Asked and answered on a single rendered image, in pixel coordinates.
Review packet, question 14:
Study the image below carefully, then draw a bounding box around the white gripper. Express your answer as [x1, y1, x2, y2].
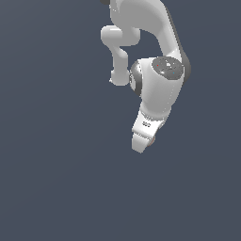
[130, 107, 170, 154]

